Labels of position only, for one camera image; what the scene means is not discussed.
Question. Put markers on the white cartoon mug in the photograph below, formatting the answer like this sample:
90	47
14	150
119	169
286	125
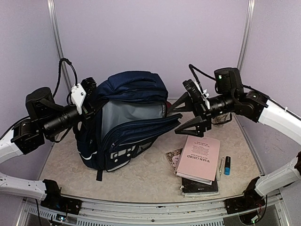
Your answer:
221	120

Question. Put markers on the aluminium frame post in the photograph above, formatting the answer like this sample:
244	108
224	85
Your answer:
246	33
58	44

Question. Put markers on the red floral round plate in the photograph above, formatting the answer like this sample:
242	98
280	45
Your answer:
168	105

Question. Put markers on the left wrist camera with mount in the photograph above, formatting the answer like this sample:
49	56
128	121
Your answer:
81	92

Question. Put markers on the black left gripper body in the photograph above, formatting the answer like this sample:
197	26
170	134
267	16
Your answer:
87	112

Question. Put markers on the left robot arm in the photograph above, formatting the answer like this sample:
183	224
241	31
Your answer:
46	119

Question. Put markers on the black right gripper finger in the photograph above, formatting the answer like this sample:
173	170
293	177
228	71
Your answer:
194	127
183	104

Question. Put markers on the front aluminium rail base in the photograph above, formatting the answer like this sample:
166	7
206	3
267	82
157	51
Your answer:
196	213

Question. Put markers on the white marker pen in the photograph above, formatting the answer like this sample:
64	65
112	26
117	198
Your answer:
219	169

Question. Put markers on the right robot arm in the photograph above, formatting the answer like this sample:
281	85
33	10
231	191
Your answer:
254	105

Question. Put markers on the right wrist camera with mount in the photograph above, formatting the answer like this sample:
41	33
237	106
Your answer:
197	96

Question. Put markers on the left aluminium frame post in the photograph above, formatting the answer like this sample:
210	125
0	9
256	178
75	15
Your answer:
58	44

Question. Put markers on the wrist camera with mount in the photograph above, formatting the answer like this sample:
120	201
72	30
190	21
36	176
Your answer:
197	96
81	92

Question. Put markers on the dark Wuthering Heights book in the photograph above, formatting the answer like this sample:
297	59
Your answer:
192	188

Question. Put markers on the blue capped black marker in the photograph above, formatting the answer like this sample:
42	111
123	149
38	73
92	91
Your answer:
227	165

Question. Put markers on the right aluminium frame post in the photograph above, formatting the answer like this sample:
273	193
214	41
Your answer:
246	33

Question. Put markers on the pink Warm Chord book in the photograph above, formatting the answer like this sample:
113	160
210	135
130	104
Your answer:
199	159

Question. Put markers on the floral patterned booklet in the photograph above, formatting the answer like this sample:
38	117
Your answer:
173	158

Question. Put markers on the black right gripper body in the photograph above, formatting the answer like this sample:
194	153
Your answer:
201	108

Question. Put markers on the navy blue student backpack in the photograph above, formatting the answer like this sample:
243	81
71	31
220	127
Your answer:
130	114

